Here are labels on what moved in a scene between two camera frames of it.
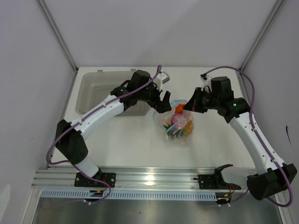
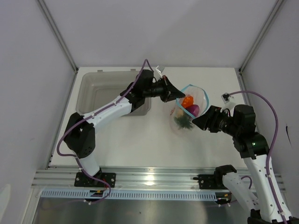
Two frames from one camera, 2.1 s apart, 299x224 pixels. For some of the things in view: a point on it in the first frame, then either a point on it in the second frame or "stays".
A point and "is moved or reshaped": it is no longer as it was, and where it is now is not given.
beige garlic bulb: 167,121 → 180,113
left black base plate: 82,181 stays
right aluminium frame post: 271,17 stays
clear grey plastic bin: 93,88 stays
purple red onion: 176,117 is moved or reshaped
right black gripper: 194,104 → 208,119
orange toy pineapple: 188,129 → 182,121
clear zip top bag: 177,124 is moved or reshaped
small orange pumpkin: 179,109 → 187,101
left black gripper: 161,107 → 174,93
